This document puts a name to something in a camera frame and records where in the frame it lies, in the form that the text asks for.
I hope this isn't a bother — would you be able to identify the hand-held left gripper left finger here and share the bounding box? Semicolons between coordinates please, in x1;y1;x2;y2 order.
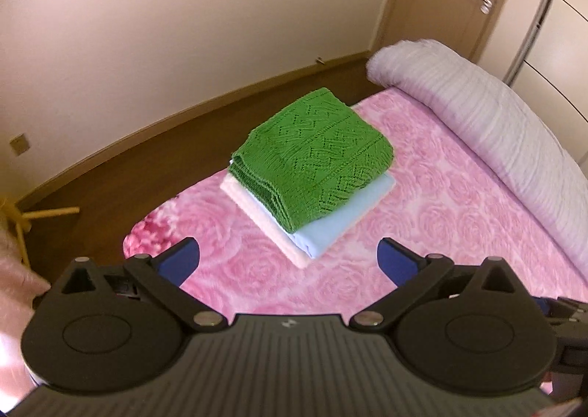
50;237;228;332

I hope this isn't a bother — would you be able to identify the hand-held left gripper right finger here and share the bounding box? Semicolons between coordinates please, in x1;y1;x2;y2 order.
349;237;537;332

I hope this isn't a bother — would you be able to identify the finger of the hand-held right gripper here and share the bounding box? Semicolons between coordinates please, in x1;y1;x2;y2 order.
533;295;588;321

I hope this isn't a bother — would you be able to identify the green knitted vest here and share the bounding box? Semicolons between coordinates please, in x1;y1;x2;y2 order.
229;87;395;234

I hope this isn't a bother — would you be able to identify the pink rose blanket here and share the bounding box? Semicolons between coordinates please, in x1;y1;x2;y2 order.
122;86;588;399

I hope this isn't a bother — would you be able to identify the light blue folded garment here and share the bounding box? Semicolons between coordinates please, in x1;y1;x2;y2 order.
289;173;397;260

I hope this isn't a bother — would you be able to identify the pale pink folded garment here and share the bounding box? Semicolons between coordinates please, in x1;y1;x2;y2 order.
219;174;313;268

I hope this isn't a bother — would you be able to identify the wooden baseboard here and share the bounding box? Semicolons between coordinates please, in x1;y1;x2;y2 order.
14;50;373;211

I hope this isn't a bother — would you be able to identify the pink curtain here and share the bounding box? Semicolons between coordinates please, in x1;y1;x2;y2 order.
0;224;51;399

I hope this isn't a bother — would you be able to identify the yellow wooden stand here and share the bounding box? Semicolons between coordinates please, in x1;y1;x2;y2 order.
0;196;80;268

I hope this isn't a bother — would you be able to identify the grey striped duvet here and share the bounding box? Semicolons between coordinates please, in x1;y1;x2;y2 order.
366;39;588;282

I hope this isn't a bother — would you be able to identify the cream wardrobe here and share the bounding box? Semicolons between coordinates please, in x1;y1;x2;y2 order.
503;0;588;124

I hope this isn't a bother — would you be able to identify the gold wall socket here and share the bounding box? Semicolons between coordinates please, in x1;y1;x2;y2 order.
9;133;31;157

